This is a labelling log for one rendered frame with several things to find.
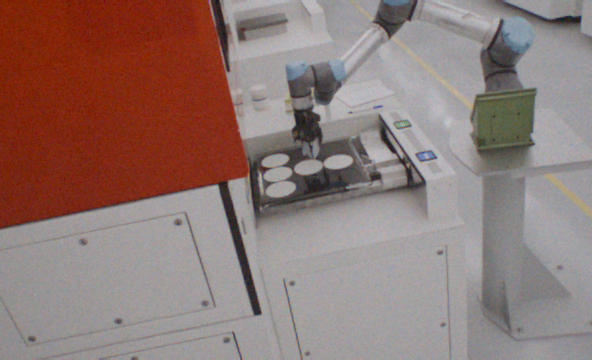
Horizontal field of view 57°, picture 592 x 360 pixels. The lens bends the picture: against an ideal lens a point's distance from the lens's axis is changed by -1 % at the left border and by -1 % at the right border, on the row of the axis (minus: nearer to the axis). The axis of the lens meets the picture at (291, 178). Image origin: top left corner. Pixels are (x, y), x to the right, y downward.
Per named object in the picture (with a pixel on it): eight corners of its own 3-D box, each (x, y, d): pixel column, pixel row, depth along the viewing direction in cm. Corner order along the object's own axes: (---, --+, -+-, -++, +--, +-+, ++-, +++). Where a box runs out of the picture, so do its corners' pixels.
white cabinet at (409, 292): (303, 442, 200) (259, 269, 161) (279, 277, 285) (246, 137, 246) (472, 405, 201) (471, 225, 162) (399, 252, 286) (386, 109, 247)
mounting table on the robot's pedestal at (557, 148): (549, 136, 225) (550, 107, 219) (596, 191, 187) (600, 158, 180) (439, 150, 231) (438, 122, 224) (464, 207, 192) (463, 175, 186)
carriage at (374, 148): (383, 189, 181) (383, 182, 179) (359, 144, 213) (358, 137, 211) (407, 184, 181) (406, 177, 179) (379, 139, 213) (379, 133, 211)
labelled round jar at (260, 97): (254, 113, 228) (249, 91, 224) (253, 107, 235) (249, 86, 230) (271, 109, 229) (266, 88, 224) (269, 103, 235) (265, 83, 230)
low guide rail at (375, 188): (261, 217, 185) (259, 209, 183) (261, 214, 186) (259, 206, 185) (406, 187, 185) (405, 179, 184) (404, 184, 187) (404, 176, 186)
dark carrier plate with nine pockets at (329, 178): (263, 204, 177) (263, 202, 177) (257, 157, 207) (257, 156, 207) (367, 182, 178) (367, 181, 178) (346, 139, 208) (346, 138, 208)
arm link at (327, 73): (337, 69, 191) (307, 77, 190) (340, 52, 181) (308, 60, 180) (344, 89, 189) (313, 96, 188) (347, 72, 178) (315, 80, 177)
